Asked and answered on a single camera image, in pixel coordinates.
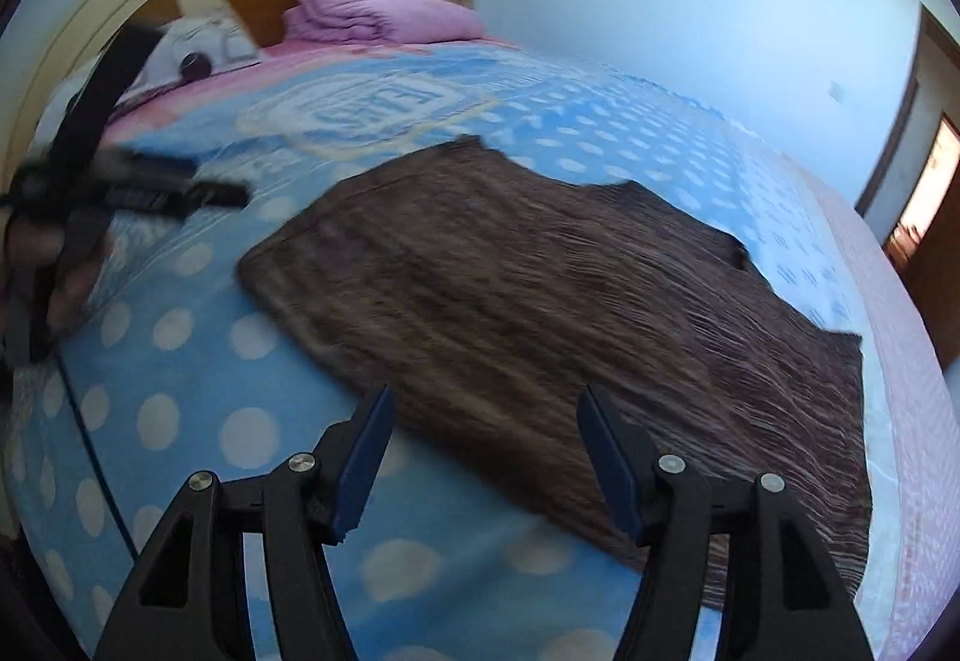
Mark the grey patterned pillow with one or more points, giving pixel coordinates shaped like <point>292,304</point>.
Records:
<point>214,42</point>

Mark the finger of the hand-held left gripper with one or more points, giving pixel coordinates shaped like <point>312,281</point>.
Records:
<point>150,168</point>
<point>217,194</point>

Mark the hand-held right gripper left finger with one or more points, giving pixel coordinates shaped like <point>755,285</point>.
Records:
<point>364,458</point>

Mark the person's left hand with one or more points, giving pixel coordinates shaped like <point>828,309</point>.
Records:
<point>75,290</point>

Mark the white wall switch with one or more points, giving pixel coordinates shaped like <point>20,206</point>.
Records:
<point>837,91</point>

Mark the blue and pink dotted bedsheet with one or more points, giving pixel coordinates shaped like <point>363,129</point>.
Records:
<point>187,406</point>

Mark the brown door frame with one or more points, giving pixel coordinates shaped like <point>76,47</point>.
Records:
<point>896,136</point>

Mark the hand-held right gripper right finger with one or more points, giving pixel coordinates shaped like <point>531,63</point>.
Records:
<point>611,458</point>

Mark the folded pink blanket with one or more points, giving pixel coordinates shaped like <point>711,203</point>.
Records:
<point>375,16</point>

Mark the brown knit sweater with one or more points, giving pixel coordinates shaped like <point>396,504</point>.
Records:
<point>525,301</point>

